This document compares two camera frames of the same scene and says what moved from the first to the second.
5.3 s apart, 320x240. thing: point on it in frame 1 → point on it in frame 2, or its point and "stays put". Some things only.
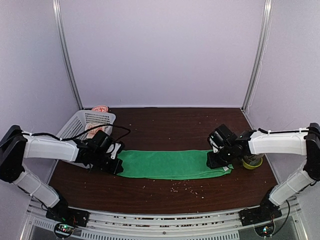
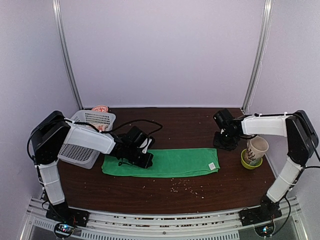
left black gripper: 113,170 → 145,163
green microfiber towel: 168,164 stays put
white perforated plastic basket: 75,129 stays put
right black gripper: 213,163 → 217,144
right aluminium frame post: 268,10 stays put
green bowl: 252,165 stays put
